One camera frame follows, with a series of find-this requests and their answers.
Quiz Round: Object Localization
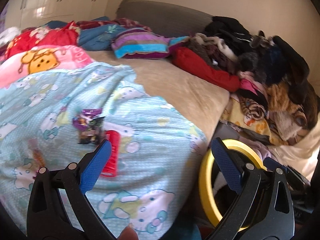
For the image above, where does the red cylindrical package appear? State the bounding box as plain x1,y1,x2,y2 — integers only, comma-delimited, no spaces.
101,130,120,177

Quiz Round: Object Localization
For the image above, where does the dark green snack packet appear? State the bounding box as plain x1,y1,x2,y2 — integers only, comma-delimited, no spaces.
78,123,104,145

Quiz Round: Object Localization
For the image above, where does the purple snack wrapper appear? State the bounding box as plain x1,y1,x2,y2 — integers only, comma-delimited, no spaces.
72,108,104,132

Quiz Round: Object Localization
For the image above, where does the gold magenta candy wrapper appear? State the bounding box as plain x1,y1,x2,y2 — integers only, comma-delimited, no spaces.
28,138,46,170

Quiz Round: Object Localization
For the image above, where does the person left hand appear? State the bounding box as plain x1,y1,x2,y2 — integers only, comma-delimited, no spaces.
117,223,139,240

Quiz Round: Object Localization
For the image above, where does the lilac fleece garment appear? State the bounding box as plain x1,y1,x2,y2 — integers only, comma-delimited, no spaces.
245,140,273,161

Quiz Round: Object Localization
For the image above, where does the yellow cartoon blanket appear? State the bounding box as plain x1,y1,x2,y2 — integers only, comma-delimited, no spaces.
220,94,288,146

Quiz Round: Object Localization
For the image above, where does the light blue Hello Kitty blanket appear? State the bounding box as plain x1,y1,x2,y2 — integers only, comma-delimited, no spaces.
1,62,208,239

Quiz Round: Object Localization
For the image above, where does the beige bed sheet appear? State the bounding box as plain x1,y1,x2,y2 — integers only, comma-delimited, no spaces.
88,51,229,140

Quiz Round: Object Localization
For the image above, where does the pile of dark clothes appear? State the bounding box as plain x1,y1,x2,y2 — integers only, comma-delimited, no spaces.
186,16,319,141

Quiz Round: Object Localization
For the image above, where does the red cushion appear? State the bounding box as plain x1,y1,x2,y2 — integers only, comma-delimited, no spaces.
172,47,240,93

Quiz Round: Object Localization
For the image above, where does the pink cartoon bear blanket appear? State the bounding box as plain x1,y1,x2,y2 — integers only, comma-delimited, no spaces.
1,45,94,88

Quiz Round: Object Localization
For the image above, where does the blue leaf pattern quilt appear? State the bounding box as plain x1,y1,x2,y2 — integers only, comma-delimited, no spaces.
43,20,126,51

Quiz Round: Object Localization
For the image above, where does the purple blue striped pillow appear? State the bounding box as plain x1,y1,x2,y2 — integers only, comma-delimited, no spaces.
111,28,190,59

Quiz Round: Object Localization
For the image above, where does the red floral quilt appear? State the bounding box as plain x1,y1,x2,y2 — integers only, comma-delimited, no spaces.
4,21,80,60

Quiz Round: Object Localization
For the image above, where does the white clothing heap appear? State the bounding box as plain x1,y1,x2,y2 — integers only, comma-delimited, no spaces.
0,27,21,47

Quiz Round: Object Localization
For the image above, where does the grey bed headboard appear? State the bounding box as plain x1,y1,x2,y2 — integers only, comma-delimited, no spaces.
116,0,212,37

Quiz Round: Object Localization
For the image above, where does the cream glossy wardrobe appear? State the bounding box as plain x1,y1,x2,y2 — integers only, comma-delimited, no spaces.
4,0,108,29

